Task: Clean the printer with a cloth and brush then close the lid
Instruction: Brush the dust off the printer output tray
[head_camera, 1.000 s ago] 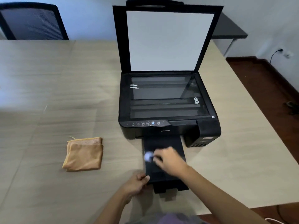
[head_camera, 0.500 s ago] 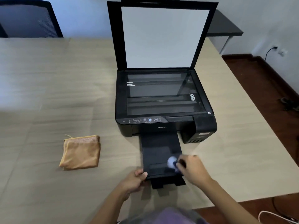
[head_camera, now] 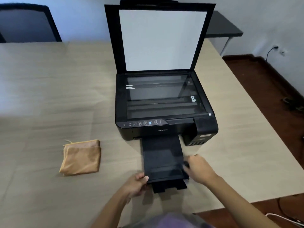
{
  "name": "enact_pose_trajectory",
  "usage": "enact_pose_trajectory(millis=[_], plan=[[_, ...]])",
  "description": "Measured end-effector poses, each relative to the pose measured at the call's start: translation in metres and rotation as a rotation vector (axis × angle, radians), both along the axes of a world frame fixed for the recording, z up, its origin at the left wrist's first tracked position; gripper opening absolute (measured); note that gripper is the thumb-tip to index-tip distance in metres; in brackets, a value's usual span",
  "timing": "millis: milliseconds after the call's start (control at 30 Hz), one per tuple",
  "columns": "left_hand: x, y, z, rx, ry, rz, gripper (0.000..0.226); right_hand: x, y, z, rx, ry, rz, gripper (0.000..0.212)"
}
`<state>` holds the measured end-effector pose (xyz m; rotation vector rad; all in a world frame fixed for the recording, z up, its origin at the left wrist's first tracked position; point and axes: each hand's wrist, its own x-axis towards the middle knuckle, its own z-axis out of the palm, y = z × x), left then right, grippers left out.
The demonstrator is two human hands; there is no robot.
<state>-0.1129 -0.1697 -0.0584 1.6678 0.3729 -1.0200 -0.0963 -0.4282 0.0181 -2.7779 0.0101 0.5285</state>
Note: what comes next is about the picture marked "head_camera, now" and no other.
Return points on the person's purple shirt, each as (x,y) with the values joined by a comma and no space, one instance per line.
(171,221)

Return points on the black side table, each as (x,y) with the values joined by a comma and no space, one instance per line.
(222,24)

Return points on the person's left forearm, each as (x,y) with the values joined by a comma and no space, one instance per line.
(111,208)

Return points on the folded orange cloth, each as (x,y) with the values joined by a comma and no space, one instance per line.
(80,157)

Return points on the person's right hand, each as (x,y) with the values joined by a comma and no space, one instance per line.
(199,169)

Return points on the person's left thumb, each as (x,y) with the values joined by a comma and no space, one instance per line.
(143,177)

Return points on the person's right fingers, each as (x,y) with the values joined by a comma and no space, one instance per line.
(186,166)

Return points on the black printer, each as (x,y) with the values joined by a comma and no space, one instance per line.
(161,78)

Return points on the white wall socket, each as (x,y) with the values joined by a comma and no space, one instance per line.
(282,52)

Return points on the black office chair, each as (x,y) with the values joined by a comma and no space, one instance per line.
(26,23)

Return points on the person's right forearm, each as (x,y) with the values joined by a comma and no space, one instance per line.
(239,204)

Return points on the person's left hand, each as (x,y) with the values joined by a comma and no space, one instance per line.
(133,185)

